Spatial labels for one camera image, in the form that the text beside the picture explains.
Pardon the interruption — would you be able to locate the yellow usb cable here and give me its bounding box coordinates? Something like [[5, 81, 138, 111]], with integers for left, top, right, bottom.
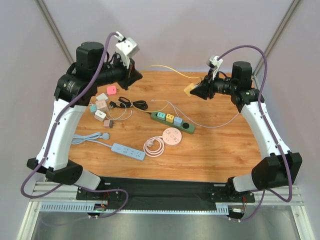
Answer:
[[127, 64, 201, 113]]

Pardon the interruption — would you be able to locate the orange charger plug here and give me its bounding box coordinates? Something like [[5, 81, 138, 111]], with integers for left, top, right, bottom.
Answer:
[[183, 83, 196, 97]]

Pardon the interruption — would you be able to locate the beige patterned cube charger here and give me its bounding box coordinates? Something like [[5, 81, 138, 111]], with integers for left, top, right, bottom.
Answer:
[[95, 99, 109, 113]]

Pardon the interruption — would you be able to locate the green power strip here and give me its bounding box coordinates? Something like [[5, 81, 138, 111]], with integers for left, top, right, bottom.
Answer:
[[150, 111, 196, 134]]

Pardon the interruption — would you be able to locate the light blue small charger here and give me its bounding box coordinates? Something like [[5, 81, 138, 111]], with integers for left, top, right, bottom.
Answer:
[[89, 104, 98, 114]]

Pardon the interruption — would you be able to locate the white charger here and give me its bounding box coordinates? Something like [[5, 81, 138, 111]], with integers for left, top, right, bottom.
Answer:
[[94, 110, 106, 122]]

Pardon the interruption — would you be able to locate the brown pink charger plug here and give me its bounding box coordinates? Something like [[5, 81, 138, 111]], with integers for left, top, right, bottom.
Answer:
[[103, 119, 115, 129]]

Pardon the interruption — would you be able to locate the pink round power strip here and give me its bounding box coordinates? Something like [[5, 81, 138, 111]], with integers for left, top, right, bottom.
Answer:
[[143, 127, 182, 158]]

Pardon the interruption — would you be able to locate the light blue power strip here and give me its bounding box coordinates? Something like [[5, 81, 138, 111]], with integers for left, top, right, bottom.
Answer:
[[71, 132, 146, 161]]

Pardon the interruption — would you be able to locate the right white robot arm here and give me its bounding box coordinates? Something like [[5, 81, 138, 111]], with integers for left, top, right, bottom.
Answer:
[[190, 60, 302, 193]]

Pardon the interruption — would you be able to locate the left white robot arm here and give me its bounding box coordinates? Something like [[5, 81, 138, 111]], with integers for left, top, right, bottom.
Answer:
[[27, 38, 142, 190]]

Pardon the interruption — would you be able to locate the blue charger plug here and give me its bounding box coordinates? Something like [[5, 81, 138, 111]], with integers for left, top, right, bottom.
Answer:
[[173, 116, 183, 127]]

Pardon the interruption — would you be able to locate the yellow charger plug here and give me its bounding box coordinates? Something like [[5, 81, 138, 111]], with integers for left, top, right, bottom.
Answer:
[[165, 114, 175, 124]]

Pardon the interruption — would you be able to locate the teal charger plug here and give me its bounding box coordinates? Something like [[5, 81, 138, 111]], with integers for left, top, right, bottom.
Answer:
[[156, 112, 166, 121]]

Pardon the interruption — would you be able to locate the black base mat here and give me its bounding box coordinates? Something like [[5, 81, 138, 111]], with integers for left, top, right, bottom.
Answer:
[[76, 177, 255, 210]]

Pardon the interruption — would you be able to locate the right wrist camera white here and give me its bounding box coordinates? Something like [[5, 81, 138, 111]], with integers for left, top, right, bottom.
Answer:
[[206, 55, 223, 80]]

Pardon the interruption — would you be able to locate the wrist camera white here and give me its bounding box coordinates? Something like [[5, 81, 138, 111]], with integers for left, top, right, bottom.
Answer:
[[115, 31, 140, 69], [206, 55, 223, 80]]

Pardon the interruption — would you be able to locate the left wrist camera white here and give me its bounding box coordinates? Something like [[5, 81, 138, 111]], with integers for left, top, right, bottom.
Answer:
[[115, 31, 140, 69]]

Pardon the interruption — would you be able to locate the black power cord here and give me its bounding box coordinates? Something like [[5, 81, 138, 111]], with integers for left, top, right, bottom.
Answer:
[[109, 96, 152, 115]]

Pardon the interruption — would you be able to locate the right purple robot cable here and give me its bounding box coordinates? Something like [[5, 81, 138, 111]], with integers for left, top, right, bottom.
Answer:
[[218, 44, 293, 223]]

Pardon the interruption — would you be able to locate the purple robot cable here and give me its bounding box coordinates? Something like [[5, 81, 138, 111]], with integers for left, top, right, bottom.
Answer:
[[20, 31, 130, 227], [218, 44, 293, 223]]

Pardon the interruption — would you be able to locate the grey slotted cable duct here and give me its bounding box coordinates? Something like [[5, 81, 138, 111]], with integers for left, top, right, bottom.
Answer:
[[39, 202, 245, 216]]

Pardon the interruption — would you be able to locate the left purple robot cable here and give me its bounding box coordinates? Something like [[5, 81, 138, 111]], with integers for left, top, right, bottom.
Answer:
[[20, 31, 130, 227]]

